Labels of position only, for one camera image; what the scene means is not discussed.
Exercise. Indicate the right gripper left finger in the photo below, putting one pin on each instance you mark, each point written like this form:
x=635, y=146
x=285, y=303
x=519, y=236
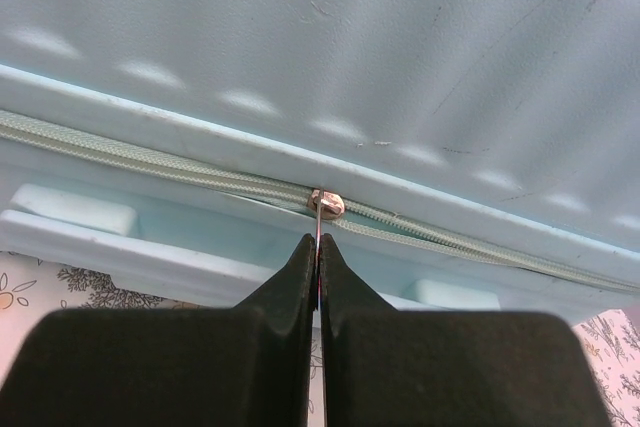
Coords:
x=248, y=365

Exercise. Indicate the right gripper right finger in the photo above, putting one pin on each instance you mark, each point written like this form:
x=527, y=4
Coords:
x=390, y=367

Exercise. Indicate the light blue suitcase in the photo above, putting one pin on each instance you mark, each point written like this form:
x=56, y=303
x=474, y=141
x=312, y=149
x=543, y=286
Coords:
x=484, y=153

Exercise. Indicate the floral patterned table mat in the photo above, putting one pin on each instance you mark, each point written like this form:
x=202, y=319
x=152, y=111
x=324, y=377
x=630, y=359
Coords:
x=32, y=288

